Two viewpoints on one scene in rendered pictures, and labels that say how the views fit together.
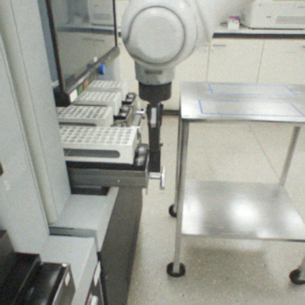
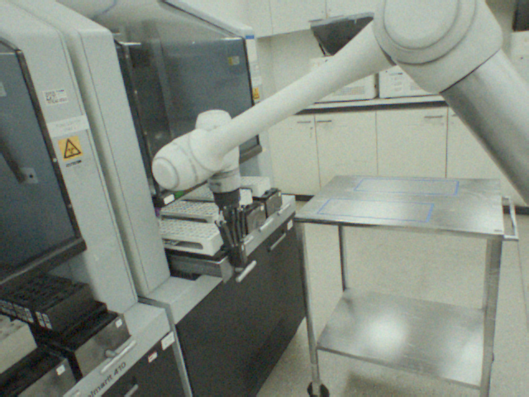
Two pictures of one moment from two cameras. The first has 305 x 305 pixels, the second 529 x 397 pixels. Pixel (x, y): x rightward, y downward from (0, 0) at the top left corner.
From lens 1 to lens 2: 63 cm
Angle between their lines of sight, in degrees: 26
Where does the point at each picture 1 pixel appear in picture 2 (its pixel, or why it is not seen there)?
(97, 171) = (187, 259)
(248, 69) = not seen: hidden behind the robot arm
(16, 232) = (102, 289)
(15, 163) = (105, 245)
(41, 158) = (132, 244)
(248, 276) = not seen: outside the picture
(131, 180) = (210, 270)
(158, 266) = (303, 385)
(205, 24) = (200, 163)
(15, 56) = (113, 179)
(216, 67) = (459, 144)
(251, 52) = not seen: hidden behind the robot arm
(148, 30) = (157, 171)
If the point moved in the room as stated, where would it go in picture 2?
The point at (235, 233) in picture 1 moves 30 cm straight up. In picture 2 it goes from (380, 357) to (378, 284)
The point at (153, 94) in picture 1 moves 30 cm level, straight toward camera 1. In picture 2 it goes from (219, 200) to (145, 254)
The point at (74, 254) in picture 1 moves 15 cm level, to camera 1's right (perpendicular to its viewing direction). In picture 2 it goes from (145, 317) to (193, 326)
